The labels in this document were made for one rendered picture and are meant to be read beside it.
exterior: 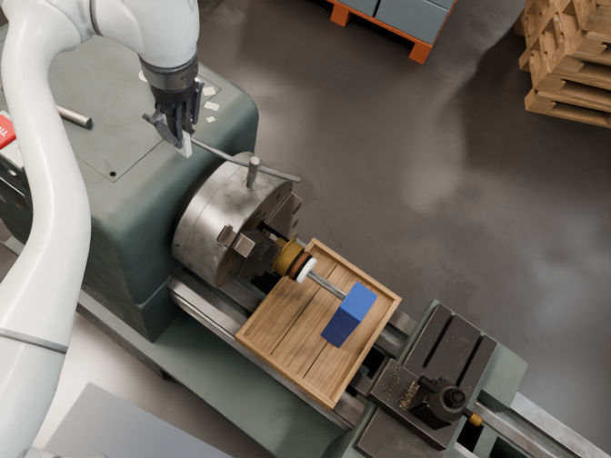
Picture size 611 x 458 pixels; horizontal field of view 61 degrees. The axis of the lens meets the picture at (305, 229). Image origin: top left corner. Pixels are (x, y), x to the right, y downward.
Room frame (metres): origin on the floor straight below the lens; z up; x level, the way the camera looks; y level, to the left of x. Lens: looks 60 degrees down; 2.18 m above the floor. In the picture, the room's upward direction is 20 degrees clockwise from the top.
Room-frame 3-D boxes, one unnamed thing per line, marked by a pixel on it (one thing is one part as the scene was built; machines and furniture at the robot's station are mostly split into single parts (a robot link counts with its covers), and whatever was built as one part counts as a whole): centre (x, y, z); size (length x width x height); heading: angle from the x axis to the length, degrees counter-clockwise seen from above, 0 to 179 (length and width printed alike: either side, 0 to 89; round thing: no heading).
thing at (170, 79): (0.56, 0.29, 1.56); 0.09 x 0.09 x 0.06
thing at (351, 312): (0.49, -0.17, 1.00); 0.08 x 0.06 x 0.23; 163
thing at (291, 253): (0.54, 0.01, 1.08); 0.09 x 0.09 x 0.09; 73
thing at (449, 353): (0.39, -0.42, 0.95); 0.43 x 0.18 x 0.04; 163
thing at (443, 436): (0.34, -0.38, 1.00); 0.20 x 0.10 x 0.05; 73
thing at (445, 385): (0.33, -0.40, 1.14); 0.08 x 0.08 x 0.03
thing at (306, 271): (0.51, -0.09, 1.08); 0.13 x 0.07 x 0.07; 73
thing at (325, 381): (0.50, -0.12, 0.89); 0.36 x 0.30 x 0.04; 163
